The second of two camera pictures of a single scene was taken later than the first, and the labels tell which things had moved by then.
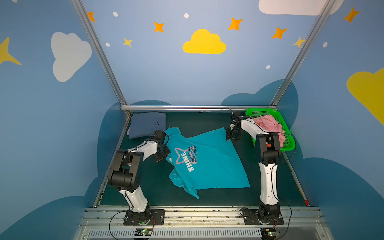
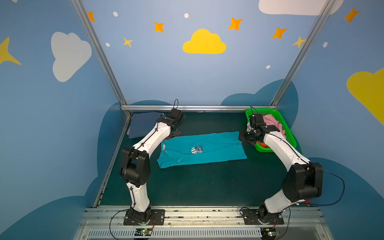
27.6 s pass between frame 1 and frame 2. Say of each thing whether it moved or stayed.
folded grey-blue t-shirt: stayed
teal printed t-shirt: moved
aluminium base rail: stayed
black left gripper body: moved
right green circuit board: stayed
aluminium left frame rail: stayed
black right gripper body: moved
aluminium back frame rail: stayed
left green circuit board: stayed
